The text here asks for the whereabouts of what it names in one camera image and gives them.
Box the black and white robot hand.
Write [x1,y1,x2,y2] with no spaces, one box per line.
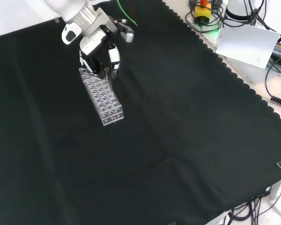
[78,7,135,79]

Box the clear glass test tube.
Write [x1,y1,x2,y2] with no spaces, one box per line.
[104,67,114,98]

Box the clear plastic test tube rack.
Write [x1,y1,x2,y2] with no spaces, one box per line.
[78,67,124,127]

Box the yellow emergency stop button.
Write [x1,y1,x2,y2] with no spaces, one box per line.
[193,0,213,25]

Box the black bench cloth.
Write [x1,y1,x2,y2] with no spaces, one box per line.
[0,0,281,225]

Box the white and grey stand base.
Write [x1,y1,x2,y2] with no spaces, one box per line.
[224,0,252,21]

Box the white paper card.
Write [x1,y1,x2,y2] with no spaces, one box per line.
[215,24,281,69]

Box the pale grey board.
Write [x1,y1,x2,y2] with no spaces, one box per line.
[185,10,268,86]

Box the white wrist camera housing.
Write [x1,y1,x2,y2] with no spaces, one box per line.
[61,22,82,45]

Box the green cable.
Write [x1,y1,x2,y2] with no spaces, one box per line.
[116,0,139,27]

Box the black coiled cable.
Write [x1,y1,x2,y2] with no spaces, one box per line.
[270,95,281,108]

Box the black cable bundle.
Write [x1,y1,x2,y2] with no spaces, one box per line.
[224,195,272,225]

